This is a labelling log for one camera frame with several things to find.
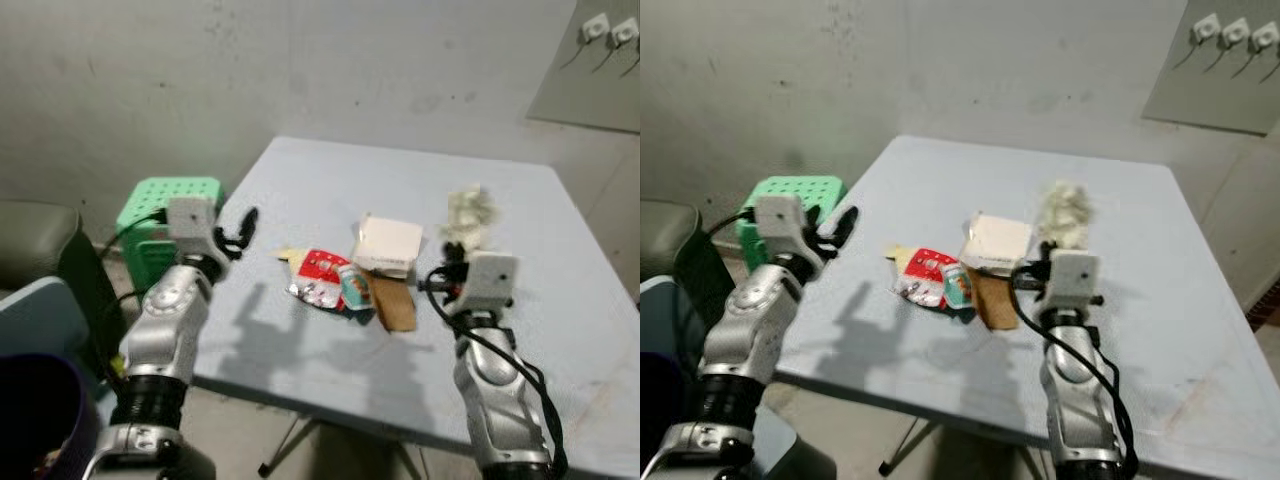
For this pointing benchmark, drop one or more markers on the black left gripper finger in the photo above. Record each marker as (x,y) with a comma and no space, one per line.
(247,226)
(847,226)
(815,220)
(224,224)

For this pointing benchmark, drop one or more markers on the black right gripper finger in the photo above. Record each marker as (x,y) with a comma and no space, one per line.
(461,254)
(1036,250)
(1051,248)
(447,256)

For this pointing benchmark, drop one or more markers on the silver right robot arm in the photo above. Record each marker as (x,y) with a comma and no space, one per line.
(490,390)
(1075,390)

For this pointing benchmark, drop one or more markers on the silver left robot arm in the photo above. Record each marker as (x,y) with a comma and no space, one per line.
(165,320)
(745,320)

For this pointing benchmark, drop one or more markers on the green plastic stool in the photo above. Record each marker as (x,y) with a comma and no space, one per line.
(150,195)
(790,190)

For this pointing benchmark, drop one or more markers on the crumpled white tissue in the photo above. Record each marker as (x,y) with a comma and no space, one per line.
(1065,210)
(470,215)

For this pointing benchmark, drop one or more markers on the white cardboard box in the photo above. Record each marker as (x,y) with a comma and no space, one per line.
(997,240)
(388,243)

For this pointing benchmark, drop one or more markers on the brown cardboard piece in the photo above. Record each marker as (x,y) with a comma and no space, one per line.
(996,303)
(395,305)

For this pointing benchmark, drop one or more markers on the beige paper scrap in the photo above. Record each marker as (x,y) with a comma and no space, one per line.
(292,256)
(898,255)

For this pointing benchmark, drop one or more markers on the teal snack packet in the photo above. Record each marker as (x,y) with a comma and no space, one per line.
(352,287)
(957,286)

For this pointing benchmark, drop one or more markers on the red snack wrapper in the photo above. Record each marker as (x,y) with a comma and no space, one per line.
(320,268)
(928,268)

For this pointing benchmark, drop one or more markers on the green leather sofa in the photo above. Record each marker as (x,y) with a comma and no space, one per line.
(30,240)
(665,230)

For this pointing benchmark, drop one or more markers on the black metal table leg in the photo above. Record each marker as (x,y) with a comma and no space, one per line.
(290,445)
(910,447)

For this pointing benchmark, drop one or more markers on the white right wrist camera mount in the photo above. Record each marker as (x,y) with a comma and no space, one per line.
(495,275)
(1075,272)

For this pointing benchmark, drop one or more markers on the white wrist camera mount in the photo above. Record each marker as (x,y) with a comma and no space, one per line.
(1075,272)
(495,275)
(190,220)
(780,215)

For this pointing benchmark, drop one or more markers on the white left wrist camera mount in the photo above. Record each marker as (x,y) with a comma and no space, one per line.
(190,220)
(780,215)

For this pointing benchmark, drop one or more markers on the grey wall panel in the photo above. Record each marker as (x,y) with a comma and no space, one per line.
(1200,95)
(580,92)

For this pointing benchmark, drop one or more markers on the white wall socket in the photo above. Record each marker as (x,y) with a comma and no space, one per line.
(1236,33)
(595,27)
(1206,28)
(1266,37)
(624,33)

